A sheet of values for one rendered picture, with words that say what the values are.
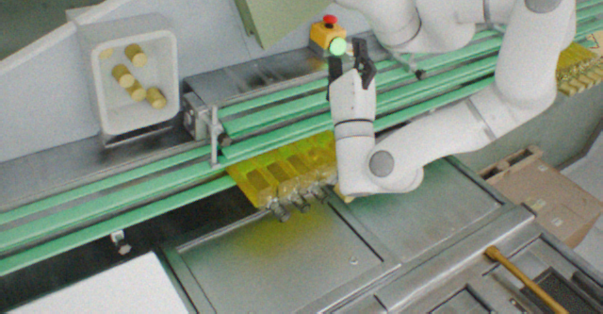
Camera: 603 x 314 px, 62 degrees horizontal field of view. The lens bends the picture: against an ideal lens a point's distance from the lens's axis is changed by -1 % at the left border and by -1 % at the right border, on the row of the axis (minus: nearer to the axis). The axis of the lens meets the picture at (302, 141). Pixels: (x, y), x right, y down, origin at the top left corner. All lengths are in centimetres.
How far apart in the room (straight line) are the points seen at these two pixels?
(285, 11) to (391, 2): 34
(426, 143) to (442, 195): 70
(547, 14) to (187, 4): 73
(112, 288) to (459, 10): 89
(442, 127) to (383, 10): 26
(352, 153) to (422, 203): 59
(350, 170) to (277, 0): 47
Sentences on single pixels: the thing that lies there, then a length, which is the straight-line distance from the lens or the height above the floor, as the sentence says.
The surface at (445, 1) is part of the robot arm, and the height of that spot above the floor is 120.
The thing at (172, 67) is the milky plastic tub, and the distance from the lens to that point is 114.
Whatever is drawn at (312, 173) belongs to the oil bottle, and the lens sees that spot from 122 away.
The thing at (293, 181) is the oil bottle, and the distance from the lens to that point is 119.
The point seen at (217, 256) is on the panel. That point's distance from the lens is 123.
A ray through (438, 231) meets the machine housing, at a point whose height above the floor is 128.
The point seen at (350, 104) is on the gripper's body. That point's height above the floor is 118.
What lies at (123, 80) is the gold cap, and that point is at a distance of 114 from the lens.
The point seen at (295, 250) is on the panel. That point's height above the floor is 115.
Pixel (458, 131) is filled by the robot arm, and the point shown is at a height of 138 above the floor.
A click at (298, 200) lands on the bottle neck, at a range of 117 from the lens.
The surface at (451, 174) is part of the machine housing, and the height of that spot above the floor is 114.
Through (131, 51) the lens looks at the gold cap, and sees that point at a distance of 113.
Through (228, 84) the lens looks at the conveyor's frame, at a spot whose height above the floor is 83.
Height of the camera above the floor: 173
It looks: 36 degrees down
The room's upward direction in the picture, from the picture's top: 135 degrees clockwise
